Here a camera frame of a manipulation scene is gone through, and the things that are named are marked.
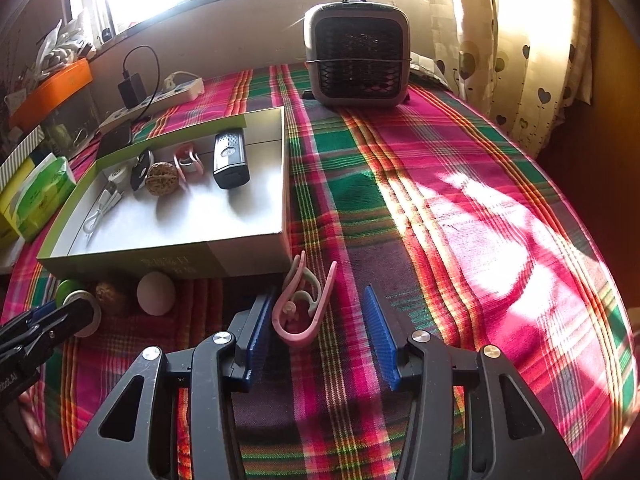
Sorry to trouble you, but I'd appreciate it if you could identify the yellow-green box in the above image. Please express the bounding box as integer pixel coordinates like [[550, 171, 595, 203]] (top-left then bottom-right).
[[0, 160, 36, 248]]

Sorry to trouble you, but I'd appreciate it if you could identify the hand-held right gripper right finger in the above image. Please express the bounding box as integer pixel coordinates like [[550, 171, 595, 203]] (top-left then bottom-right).
[[362, 285, 583, 480]]

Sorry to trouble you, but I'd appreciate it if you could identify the walnut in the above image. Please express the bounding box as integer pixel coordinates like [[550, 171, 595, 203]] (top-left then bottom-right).
[[95, 281, 132, 317], [145, 161, 180, 195]]

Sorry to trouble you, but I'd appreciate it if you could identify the white power strip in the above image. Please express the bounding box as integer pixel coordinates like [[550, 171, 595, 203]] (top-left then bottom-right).
[[97, 76, 206, 128]]

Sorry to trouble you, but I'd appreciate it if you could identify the small pink clip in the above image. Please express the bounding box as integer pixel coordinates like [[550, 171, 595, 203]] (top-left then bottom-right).
[[173, 143, 206, 183]]

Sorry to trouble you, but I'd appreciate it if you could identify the pile of white packets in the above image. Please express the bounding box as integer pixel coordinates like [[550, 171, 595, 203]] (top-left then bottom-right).
[[30, 20, 96, 81]]

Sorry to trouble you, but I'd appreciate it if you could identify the heart-patterned curtain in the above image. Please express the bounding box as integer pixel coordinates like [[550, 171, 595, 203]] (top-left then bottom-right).
[[425, 0, 601, 161]]

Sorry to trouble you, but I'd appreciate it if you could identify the black phone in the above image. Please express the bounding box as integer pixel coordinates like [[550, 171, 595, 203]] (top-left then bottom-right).
[[95, 125, 135, 161]]

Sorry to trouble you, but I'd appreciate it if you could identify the orange tray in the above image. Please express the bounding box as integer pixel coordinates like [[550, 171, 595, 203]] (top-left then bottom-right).
[[7, 57, 95, 128]]

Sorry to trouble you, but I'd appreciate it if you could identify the plaid blanket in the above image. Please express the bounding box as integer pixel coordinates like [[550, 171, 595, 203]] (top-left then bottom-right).
[[5, 62, 636, 480]]

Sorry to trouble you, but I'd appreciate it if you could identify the green and white cardboard box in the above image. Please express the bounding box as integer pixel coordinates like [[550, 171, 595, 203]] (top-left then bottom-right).
[[36, 106, 293, 283]]

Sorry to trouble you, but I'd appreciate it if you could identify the green tissue pack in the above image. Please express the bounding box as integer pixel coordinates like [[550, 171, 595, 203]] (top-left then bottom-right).
[[0, 152, 78, 241]]

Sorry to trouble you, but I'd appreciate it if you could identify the grey space heater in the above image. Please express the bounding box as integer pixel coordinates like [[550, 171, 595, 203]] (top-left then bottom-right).
[[303, 0, 413, 107]]

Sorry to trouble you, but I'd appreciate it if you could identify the black charger cable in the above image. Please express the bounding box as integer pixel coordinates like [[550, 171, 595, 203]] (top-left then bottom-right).
[[122, 45, 161, 116]]

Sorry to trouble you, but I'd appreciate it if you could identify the black charger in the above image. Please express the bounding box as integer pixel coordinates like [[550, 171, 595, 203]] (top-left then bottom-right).
[[118, 72, 146, 109]]

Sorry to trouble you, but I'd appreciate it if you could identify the green and white cable reel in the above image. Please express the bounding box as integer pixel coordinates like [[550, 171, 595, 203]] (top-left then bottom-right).
[[56, 279, 103, 336]]

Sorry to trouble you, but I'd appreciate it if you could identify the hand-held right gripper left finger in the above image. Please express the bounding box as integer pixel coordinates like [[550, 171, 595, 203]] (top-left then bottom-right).
[[57, 286, 278, 480]]

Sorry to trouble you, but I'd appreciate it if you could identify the large pink clip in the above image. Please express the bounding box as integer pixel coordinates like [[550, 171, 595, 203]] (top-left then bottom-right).
[[270, 251, 338, 348]]

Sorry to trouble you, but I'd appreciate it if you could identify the white plug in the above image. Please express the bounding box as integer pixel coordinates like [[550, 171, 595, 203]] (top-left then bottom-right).
[[162, 72, 196, 92]]

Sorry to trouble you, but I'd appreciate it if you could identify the black rectangular flashlight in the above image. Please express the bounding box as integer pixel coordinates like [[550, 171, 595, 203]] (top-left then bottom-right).
[[212, 127, 251, 190]]

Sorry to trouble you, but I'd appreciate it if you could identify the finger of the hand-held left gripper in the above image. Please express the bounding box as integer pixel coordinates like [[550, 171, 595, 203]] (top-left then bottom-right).
[[0, 296, 98, 363], [0, 300, 57, 343]]

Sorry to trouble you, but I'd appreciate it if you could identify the white ball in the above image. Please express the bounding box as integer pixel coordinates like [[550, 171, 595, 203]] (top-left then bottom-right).
[[136, 271, 177, 317]]

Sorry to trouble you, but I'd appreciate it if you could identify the striped box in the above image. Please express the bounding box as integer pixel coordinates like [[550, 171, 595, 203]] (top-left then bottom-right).
[[0, 125, 46, 191]]

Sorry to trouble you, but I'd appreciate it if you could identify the white cable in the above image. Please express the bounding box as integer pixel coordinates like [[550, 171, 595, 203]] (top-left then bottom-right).
[[81, 182, 123, 236]]

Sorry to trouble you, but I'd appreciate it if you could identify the black round case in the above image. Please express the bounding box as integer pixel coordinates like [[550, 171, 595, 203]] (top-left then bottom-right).
[[130, 149, 155, 192]]

